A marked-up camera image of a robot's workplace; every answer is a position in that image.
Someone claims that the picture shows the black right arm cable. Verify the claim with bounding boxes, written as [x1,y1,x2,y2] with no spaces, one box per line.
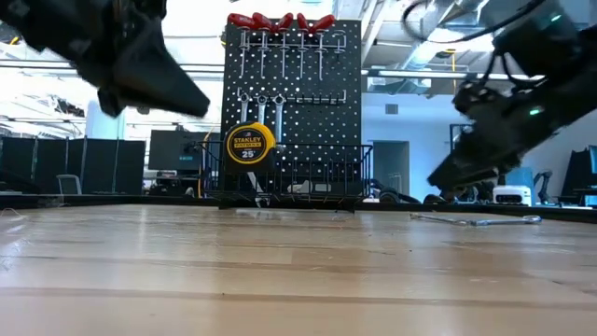
[401,0,547,44]

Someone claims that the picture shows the black background robot station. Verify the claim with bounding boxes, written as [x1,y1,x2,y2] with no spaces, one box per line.
[437,184,495,204]

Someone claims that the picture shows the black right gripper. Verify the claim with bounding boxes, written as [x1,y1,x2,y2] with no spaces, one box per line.
[426,81,561,190]

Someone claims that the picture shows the yellow Stanley tape measure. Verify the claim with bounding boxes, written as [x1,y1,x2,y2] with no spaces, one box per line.
[222,120,278,175]

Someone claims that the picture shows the white box device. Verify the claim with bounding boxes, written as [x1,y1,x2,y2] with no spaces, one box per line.
[492,185,533,206]

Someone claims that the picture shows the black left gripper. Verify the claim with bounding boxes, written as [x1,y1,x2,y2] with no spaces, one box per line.
[0,0,211,118]

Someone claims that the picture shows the black partition panels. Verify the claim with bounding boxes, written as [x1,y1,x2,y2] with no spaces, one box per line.
[0,134,146,195]

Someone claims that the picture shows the black computer monitor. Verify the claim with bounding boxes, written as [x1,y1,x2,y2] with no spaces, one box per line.
[147,129,212,172]

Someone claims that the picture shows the silver wrench hook rack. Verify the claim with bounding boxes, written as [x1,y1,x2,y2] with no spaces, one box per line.
[235,86,349,105]

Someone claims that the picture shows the short silver combination wrench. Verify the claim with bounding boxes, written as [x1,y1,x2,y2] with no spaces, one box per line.
[256,94,269,125]

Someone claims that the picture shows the yellow cable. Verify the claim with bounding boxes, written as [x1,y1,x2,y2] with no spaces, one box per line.
[198,128,215,197]

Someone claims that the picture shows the silver ventilation duct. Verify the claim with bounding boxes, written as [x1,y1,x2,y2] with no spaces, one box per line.
[400,0,491,69]

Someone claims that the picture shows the black pegboard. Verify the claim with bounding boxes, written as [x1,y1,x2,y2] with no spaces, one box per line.
[218,17,364,210]

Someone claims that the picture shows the black wire basket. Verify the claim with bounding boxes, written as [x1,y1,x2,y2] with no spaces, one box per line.
[199,138,375,206]

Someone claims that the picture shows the long ceiling light bar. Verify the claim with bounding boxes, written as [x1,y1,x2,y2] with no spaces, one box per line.
[368,67,545,83]
[0,60,226,72]

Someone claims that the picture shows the grey office chair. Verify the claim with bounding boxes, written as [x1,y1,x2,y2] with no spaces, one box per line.
[55,173,83,195]

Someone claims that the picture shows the black monitor with blue edge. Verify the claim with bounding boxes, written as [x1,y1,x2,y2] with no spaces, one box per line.
[561,144,597,207]

